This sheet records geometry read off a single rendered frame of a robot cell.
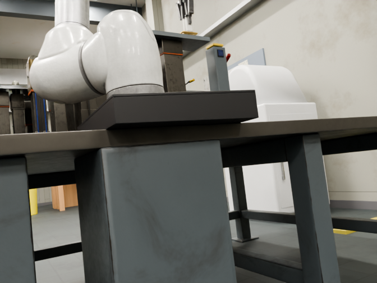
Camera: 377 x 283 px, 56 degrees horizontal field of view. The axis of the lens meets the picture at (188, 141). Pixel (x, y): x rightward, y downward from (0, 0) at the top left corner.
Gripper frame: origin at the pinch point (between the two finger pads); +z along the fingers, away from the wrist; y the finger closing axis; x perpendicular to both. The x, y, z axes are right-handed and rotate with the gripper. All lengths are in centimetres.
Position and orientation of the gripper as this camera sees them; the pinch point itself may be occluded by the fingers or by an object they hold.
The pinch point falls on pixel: (187, 25)
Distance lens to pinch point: 171.0
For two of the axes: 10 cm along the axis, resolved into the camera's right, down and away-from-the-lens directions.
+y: -5.2, 1.2, 8.4
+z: 1.1, 9.9, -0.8
